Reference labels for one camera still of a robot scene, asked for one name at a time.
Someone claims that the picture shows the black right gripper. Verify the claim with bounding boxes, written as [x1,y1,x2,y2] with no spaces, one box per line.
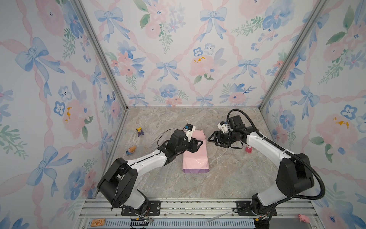
[207,130,236,148]

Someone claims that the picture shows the purple pink wrapping paper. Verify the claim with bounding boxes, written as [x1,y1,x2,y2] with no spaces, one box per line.
[183,130,210,174]

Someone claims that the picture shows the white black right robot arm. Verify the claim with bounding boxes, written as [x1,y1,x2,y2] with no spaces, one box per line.
[208,131,315,215]

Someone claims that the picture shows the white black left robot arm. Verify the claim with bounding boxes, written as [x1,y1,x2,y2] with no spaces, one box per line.
[97,129,204,213]

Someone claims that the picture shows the small red pink toy figure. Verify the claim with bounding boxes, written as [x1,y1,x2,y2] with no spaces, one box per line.
[246,146,253,154]

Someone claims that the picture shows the purple yellow toy figure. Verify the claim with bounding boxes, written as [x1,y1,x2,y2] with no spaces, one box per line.
[136,127,144,137]

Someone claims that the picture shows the orange blue toy figure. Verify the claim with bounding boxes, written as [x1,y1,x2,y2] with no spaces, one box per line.
[125,146,137,155]

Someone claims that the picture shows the pink pig toy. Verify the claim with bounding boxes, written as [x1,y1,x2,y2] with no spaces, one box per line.
[298,214,310,224]

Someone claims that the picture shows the orange tag label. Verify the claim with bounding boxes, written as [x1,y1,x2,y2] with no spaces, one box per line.
[90,218,106,227]

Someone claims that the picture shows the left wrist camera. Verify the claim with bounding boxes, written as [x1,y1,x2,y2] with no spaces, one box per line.
[183,124,195,142]

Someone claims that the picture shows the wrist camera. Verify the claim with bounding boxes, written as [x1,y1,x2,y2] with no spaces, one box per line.
[183,124,195,142]
[217,115,246,134]

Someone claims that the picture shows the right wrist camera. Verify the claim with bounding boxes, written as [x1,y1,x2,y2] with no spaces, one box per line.
[217,115,246,134]

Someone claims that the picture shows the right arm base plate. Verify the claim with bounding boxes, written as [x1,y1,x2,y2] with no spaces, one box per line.
[233,200,277,217]

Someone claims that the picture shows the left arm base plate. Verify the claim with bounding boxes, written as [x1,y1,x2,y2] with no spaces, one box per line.
[121,200,162,217]

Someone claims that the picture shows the black corrugated cable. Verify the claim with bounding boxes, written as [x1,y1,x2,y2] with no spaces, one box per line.
[226,108,327,200]

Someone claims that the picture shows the aluminium front rail frame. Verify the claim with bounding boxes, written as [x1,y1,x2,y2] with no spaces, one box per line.
[75,196,324,229]

